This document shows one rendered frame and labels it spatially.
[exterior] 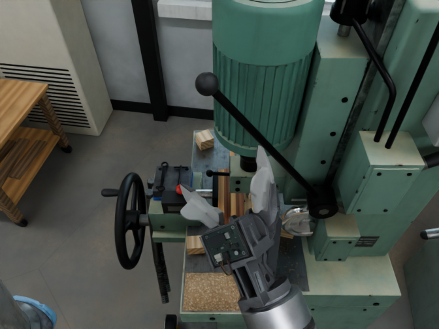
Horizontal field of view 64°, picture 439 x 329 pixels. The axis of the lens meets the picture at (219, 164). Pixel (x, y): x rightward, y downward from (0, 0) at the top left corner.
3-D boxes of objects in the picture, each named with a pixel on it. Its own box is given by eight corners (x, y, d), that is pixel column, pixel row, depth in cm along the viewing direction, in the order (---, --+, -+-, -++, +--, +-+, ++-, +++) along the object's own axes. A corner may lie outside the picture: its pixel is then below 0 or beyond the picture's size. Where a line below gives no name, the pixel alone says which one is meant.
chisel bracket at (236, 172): (228, 175, 96) (229, 155, 89) (280, 175, 96) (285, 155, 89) (228, 198, 91) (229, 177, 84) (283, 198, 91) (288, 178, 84)
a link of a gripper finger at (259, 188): (266, 152, 44) (254, 220, 46) (281, 149, 49) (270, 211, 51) (243, 147, 46) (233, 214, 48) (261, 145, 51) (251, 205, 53)
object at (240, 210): (234, 173, 107) (234, 163, 104) (241, 173, 107) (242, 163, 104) (235, 241, 92) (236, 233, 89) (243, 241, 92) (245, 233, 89)
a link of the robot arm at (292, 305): (318, 305, 51) (262, 317, 56) (304, 273, 52) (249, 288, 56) (300, 337, 43) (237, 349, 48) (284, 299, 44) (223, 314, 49)
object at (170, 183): (157, 173, 99) (155, 161, 95) (196, 174, 99) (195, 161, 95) (151, 213, 91) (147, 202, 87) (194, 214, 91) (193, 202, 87)
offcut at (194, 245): (204, 253, 90) (204, 247, 88) (187, 254, 90) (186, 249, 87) (204, 241, 92) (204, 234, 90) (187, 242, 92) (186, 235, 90)
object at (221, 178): (218, 185, 104) (218, 169, 98) (223, 185, 104) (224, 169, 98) (217, 233, 94) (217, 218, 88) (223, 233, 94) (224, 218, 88)
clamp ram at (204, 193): (193, 190, 102) (191, 170, 96) (218, 190, 102) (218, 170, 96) (191, 217, 97) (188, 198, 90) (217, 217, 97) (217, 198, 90)
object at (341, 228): (309, 228, 88) (319, 200, 79) (337, 228, 88) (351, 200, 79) (315, 263, 82) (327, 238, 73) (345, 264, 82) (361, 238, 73)
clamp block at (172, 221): (159, 188, 107) (154, 170, 100) (203, 189, 107) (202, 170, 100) (152, 232, 98) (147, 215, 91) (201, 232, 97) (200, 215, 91)
